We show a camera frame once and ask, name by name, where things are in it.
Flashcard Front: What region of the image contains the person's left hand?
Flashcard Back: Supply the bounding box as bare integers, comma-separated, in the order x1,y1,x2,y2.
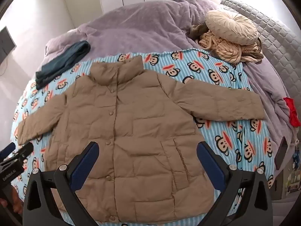
0,189,23,215

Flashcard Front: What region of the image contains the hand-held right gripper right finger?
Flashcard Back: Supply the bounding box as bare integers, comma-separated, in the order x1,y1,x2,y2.
196,141,274,226

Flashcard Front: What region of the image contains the dark teal garment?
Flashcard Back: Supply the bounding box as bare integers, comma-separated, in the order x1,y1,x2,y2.
35,40,91,90

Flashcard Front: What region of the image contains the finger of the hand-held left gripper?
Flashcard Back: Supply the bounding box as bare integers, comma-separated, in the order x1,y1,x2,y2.
12,142,34,165
0,143,16,160

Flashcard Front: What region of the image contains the black phone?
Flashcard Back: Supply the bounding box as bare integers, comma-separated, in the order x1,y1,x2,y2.
274,136,288,170

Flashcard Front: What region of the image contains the flat screen monitor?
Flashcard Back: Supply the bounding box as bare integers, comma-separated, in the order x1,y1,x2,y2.
0,27,17,64

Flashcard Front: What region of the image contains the tan puffer jacket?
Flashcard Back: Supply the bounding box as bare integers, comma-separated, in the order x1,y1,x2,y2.
17,56,266,224

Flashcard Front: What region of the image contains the grey quilted headboard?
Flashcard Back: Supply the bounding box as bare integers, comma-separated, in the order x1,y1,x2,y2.
220,0,301,104

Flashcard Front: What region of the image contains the purple fleece duvet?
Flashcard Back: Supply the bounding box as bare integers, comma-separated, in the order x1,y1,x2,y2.
35,0,299,151

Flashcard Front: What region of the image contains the white door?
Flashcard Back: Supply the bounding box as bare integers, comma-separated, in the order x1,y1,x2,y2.
61,0,104,27

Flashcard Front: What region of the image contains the beige chunky knit throw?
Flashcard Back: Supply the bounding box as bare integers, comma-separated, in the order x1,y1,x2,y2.
199,32,263,65

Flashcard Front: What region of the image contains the beige round pleated cushion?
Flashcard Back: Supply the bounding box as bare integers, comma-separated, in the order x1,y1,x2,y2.
205,10,258,46

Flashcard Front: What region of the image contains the monkey print striped blanket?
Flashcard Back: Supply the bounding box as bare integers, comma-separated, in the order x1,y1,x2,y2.
11,48,276,222

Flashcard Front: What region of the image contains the olive brown plush cloth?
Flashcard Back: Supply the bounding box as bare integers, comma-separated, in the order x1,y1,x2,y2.
187,24,211,41

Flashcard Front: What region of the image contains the red cloth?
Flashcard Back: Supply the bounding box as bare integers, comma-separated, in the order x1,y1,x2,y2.
283,97,301,128

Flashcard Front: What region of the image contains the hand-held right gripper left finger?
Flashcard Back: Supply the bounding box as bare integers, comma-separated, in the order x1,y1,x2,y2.
22,142,100,226

